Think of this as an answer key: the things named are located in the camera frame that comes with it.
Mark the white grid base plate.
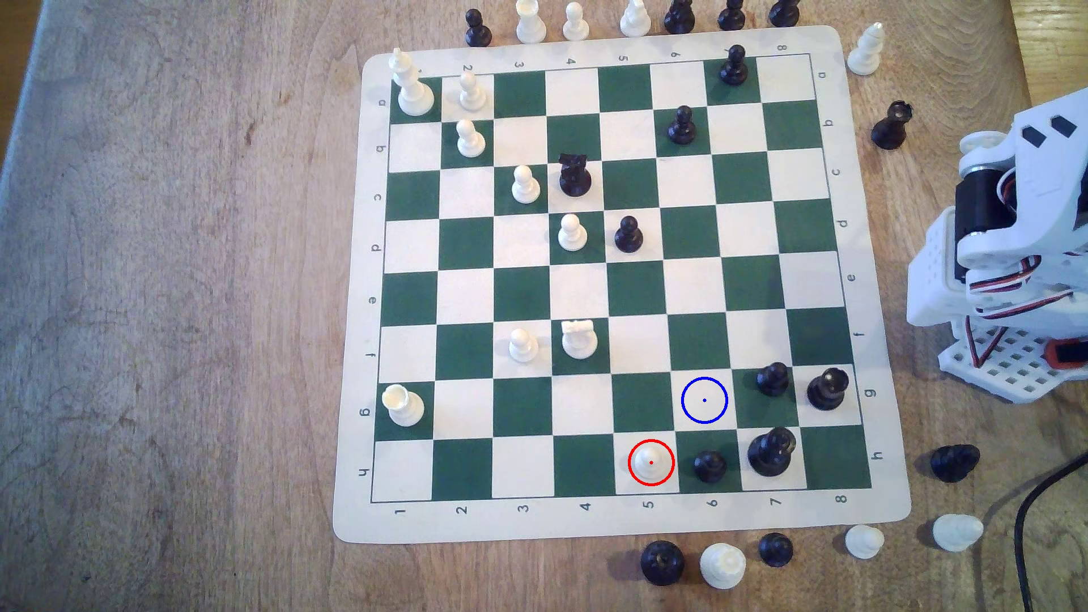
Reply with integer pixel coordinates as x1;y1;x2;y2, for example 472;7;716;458
938;316;1088;405

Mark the white knight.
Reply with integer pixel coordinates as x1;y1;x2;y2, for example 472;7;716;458
932;513;985;554

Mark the green and white chess mat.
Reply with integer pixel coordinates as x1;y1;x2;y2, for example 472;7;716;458
331;25;912;545

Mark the white queen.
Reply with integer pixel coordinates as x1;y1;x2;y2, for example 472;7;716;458
699;542;748;591

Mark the black knight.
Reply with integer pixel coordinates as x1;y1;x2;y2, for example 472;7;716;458
558;153;593;198
929;444;982;484

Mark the black cable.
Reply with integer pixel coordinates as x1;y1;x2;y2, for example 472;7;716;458
1013;450;1088;612

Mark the black queen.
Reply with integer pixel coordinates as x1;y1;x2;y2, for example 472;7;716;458
639;539;686;588

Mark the white king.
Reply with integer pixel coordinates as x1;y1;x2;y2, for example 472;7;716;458
388;48;436;117

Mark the black king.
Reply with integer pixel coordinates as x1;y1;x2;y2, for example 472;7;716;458
747;426;798;478

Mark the orange clamp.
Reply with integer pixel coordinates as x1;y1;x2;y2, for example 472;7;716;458
1044;337;1088;371

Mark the black rook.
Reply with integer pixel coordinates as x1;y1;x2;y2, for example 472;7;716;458
870;99;915;151
806;366;851;411

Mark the white rook f4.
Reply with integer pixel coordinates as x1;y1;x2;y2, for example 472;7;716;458
562;318;600;360

